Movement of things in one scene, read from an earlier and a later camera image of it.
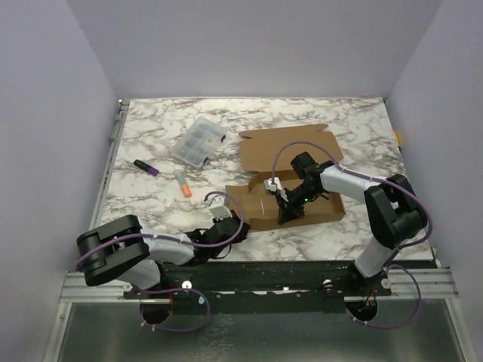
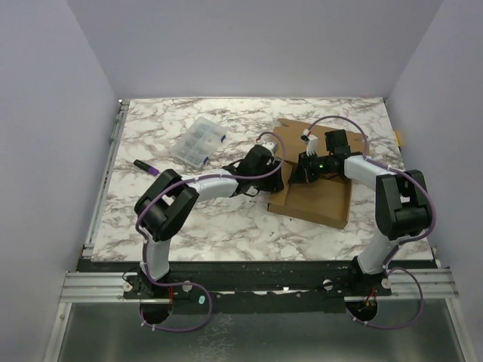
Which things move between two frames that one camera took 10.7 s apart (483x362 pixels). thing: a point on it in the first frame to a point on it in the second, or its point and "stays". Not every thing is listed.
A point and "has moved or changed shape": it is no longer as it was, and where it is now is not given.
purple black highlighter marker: x=152 y=170 stays
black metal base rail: x=260 y=287 stays
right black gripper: x=286 y=200 to x=302 y=170
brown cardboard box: x=260 y=207 has moved or changed shape
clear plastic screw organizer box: x=199 y=141 stays
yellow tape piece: x=397 y=138 stays
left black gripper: x=243 y=235 to x=273 y=182
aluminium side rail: x=120 y=119 stays
